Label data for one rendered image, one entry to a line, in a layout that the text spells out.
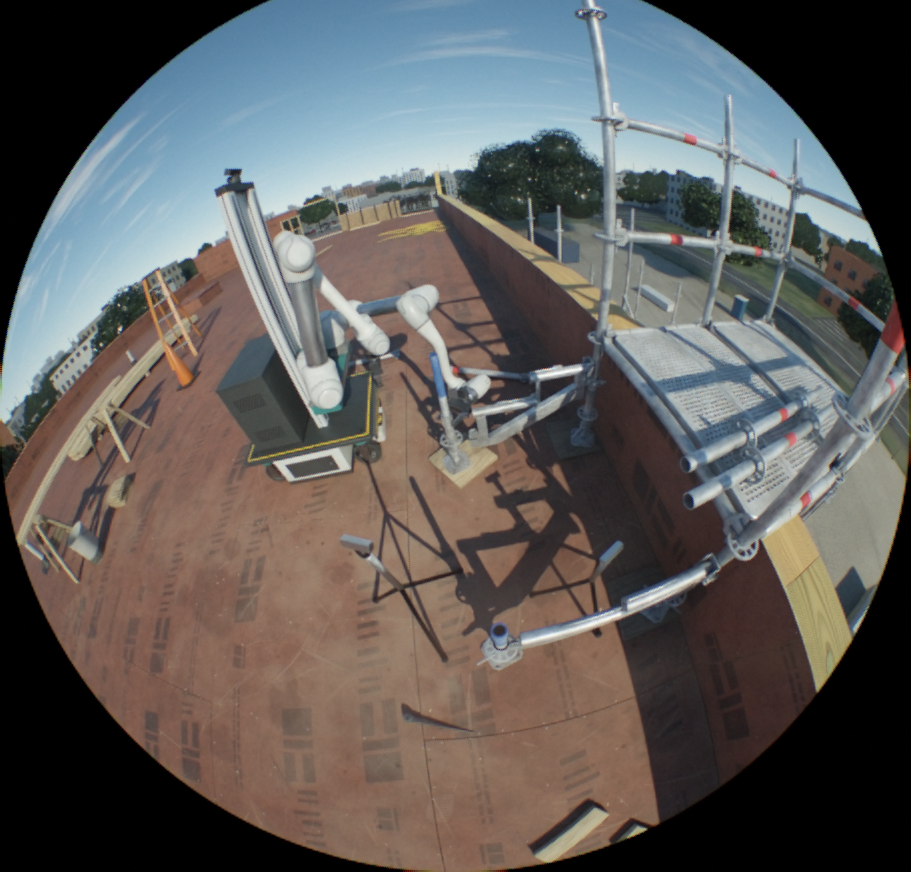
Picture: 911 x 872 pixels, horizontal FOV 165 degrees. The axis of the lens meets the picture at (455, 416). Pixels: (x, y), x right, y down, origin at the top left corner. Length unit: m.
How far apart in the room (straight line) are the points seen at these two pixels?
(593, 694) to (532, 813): 0.62
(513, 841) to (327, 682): 1.14
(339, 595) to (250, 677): 0.74
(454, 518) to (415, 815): 1.56
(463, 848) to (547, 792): 0.46
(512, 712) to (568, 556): 0.79
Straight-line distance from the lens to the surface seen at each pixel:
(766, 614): 1.26
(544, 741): 1.55
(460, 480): 1.82
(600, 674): 1.56
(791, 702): 1.35
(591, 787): 1.66
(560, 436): 2.02
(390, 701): 1.59
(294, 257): 1.19
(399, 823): 1.76
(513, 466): 1.87
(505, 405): 1.61
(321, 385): 1.37
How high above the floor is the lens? 1.50
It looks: 43 degrees down
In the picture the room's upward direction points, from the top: 11 degrees counter-clockwise
